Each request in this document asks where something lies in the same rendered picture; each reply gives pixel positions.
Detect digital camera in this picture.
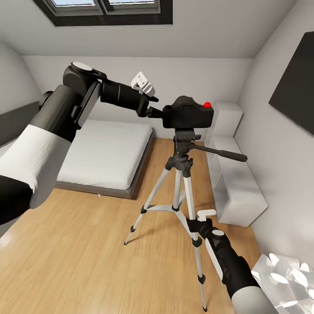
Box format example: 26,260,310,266
163,96,214,129

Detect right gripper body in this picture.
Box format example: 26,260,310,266
188,218,212,235

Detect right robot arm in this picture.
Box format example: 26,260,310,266
186,209,279,314

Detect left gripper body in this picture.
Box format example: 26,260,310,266
116,82,149,117

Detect camera tripod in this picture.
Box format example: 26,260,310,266
124,128,248,312

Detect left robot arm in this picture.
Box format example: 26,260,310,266
0,61,168,237

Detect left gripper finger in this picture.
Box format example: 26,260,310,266
145,106,168,121
146,95,157,102

